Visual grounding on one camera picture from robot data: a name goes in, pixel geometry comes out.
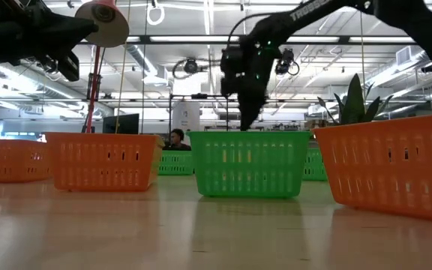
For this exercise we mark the green potted plant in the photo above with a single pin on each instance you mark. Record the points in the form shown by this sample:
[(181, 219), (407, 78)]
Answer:
[(353, 101)]

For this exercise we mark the silver ventilation duct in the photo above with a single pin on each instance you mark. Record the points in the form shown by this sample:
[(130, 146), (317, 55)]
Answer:
[(141, 60)]

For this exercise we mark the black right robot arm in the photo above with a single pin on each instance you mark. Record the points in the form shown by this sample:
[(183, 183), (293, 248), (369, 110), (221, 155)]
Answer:
[(313, 11)]

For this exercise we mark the person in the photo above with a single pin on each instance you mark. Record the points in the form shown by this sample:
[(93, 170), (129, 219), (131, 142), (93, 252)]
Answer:
[(177, 138)]

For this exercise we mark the black ceiling beam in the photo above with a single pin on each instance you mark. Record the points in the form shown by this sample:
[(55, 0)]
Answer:
[(261, 39)]

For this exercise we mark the green plastic basket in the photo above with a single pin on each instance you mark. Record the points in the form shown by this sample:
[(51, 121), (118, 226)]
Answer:
[(313, 165), (249, 165), (174, 163)]

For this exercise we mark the black overhead camera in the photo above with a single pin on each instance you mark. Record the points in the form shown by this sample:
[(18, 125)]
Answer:
[(191, 66)]

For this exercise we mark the white standing banner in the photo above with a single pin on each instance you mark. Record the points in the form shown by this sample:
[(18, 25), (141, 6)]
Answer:
[(186, 116)]

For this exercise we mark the small black box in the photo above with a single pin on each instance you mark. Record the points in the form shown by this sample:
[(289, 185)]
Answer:
[(90, 86)]

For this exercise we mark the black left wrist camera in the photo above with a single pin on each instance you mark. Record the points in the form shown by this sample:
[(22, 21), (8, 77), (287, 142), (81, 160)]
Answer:
[(69, 67)]

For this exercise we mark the white air vent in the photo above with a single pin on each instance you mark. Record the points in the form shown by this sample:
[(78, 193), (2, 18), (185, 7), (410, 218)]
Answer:
[(403, 55)]

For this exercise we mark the orange plastic basket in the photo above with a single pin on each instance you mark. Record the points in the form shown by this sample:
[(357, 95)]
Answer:
[(99, 161), (9, 161), (388, 168)]

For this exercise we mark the ceiling light bar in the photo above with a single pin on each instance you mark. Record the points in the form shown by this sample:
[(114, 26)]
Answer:
[(193, 39), (313, 39), (381, 39)]

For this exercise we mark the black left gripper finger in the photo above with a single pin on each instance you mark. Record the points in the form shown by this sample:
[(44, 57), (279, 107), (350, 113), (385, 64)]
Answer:
[(73, 32)]

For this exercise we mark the black computer monitor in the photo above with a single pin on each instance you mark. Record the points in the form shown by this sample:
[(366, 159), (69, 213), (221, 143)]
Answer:
[(122, 124)]

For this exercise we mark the red desk lamp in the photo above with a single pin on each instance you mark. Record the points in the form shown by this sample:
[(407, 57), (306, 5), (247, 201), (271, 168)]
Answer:
[(111, 26)]

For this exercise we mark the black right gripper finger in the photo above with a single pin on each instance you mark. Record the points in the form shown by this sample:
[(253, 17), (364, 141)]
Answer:
[(249, 110)]

